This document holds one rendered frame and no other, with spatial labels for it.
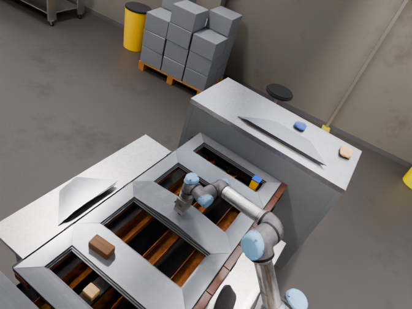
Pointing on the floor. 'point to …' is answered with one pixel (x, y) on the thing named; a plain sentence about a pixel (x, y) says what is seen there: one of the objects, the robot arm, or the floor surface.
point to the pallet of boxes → (189, 42)
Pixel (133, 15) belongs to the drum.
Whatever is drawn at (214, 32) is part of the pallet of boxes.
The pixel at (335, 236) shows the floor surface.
